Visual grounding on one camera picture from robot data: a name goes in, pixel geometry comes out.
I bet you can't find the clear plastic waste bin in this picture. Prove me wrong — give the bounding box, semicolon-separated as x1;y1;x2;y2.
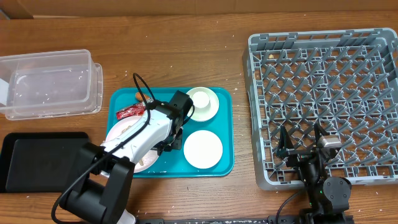
1;49;103;121

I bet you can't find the white saucer bowl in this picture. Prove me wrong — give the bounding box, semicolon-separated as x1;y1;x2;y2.
187;87;220;122

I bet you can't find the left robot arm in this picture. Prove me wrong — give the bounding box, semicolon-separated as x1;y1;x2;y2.
51;91;193;223

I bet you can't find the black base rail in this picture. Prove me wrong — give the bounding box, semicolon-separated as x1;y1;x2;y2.
133;214;355;224

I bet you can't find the grey dishwasher rack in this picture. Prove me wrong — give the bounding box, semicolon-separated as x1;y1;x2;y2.
243;28;397;190

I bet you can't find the red snack wrapper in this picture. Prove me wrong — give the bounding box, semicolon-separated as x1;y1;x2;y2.
116;102;146;120

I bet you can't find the small white plate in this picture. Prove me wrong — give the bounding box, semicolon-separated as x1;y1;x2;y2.
183;130;223;169

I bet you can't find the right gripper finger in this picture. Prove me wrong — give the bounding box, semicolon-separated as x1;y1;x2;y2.
313;123;326;145
276;126;294;158

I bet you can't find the orange carrot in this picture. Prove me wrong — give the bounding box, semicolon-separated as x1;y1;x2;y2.
135;92;152;101

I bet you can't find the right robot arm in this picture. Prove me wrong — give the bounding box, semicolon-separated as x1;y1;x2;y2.
274;123;354;224

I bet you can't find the white upside-down cup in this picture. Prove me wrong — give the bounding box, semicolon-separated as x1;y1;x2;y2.
192;91;210;109

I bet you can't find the black plastic tray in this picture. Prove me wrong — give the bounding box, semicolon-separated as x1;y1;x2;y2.
1;132;89;193

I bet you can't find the teal plastic serving tray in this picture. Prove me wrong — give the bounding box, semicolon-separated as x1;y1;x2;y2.
106;87;234;178

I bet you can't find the large white plate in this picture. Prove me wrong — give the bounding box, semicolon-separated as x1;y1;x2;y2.
105;116;159;173

